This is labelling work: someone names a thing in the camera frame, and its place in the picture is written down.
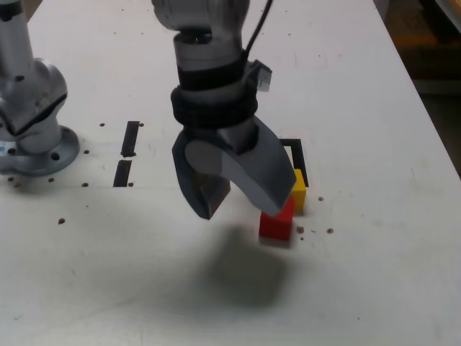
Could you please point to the yellow cube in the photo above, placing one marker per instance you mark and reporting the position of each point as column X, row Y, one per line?
column 299, row 192

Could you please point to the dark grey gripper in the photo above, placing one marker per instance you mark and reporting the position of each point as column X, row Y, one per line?
column 241, row 135

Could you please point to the red cube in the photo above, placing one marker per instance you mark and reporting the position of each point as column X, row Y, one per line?
column 275, row 227

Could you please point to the black tape strip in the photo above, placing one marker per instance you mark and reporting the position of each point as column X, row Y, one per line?
column 129, row 138

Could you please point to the black tape square outline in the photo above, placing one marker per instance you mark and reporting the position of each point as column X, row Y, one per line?
column 298, row 155

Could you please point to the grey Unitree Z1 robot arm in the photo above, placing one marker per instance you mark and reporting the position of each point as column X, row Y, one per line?
column 32, row 93

